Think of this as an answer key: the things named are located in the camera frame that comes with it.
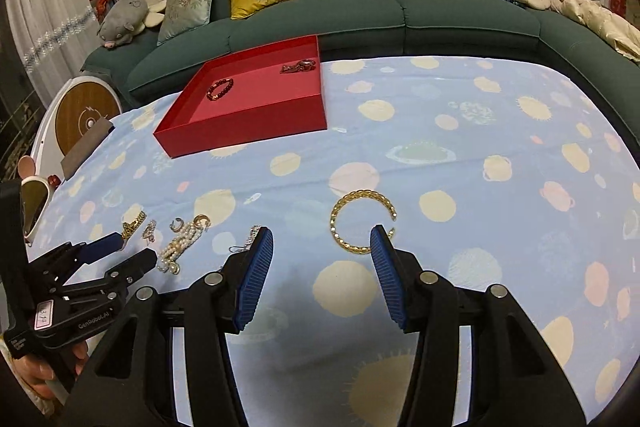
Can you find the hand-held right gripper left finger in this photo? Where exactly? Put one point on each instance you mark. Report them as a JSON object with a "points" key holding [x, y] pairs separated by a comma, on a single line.
{"points": [[255, 274]]}

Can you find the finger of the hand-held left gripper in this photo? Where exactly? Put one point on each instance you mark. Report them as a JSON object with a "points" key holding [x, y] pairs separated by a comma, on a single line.
{"points": [[137, 263], [102, 246]]}

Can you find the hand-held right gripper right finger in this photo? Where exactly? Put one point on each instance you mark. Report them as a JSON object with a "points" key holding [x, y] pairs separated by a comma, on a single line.
{"points": [[387, 279]]}

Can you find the small flower-shaped jewelry piece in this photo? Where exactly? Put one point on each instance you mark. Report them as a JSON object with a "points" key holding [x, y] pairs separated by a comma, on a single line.
{"points": [[149, 231]]}

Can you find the gold bangle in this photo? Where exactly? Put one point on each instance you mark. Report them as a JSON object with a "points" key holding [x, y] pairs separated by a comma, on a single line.
{"points": [[333, 224]]}

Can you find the red tray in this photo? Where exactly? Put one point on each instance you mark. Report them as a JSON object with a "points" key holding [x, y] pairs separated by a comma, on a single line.
{"points": [[240, 107]]}

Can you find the person's left hand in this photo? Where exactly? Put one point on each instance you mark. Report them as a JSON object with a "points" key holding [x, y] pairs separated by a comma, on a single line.
{"points": [[37, 372]]}

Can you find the white framed mirror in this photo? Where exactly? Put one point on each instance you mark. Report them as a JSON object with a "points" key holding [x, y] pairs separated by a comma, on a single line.
{"points": [[32, 207]]}

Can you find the small red cap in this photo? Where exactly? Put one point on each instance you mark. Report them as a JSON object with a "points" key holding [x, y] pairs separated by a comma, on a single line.
{"points": [[53, 180]]}

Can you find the pink round object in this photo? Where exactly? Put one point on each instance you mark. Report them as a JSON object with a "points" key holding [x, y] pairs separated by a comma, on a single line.
{"points": [[26, 166]]}

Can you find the grey flat board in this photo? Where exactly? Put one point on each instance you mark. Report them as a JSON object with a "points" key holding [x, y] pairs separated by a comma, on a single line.
{"points": [[85, 147]]}

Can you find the white machine with wooden disc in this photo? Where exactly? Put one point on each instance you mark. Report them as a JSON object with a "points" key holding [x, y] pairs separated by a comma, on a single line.
{"points": [[85, 117]]}

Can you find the blue printed tablecloth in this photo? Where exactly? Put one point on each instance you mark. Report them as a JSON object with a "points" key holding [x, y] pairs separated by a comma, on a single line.
{"points": [[450, 157]]}

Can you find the silver wristwatch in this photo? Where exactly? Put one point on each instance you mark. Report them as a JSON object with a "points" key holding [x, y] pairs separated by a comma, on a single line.
{"points": [[297, 67]]}

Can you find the grey pig plush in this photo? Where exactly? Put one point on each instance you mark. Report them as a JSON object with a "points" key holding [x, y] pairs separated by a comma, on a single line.
{"points": [[122, 19]]}

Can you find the white sheer curtain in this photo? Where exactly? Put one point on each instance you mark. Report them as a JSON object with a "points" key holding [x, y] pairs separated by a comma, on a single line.
{"points": [[45, 22]]}

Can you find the light blue embroidered cushion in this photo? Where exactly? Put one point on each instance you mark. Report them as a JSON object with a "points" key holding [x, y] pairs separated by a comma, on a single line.
{"points": [[187, 7]]}

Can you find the green sofa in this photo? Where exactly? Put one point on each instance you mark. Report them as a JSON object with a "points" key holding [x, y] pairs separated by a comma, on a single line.
{"points": [[450, 12]]}

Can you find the cream satin cloth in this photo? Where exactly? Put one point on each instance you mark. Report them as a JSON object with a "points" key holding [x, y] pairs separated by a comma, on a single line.
{"points": [[605, 24]]}

